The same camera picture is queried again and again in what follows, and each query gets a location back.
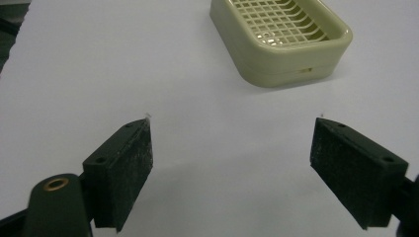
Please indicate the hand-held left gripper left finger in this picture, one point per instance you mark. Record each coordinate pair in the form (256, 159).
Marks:
(122, 171)

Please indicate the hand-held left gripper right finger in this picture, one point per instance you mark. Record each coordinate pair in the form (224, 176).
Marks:
(359, 177)

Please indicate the pale green soap dish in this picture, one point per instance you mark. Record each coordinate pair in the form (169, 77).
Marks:
(263, 52)

